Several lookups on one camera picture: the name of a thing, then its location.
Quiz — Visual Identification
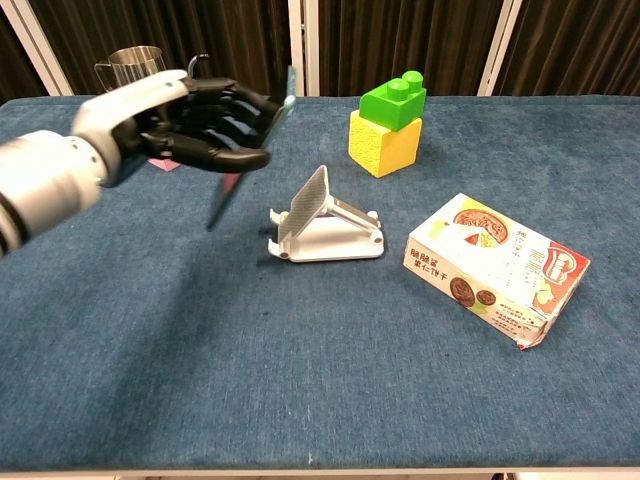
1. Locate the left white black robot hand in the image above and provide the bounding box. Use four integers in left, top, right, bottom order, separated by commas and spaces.
72, 68, 282, 189

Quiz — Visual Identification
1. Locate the black smartphone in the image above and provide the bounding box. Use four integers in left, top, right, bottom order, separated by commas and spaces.
205, 64, 297, 232

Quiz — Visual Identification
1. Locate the white folding phone stand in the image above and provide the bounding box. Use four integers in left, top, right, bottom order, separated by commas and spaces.
267, 164, 386, 264

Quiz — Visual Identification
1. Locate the stainless steel cup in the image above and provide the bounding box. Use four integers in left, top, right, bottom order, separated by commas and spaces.
94, 45, 166, 94

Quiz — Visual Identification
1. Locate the black pleated curtain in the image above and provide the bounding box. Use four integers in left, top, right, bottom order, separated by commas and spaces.
27, 0, 291, 96
318, 0, 504, 97
494, 0, 640, 97
0, 13, 51, 106

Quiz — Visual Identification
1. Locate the yellow sponge cube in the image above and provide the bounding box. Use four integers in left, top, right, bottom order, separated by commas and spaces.
348, 109, 424, 179

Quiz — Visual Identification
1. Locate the green toy building block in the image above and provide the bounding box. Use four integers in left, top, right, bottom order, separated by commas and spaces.
358, 70, 428, 133

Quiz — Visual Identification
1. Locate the blue table cloth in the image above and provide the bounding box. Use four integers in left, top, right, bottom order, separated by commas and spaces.
0, 94, 640, 471

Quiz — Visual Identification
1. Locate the white red snack box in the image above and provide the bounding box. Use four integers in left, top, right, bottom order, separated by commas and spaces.
402, 192, 592, 352

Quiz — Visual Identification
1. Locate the white frame post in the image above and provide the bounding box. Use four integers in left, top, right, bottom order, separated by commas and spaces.
0, 0, 74, 97
477, 0, 524, 97
287, 0, 321, 98

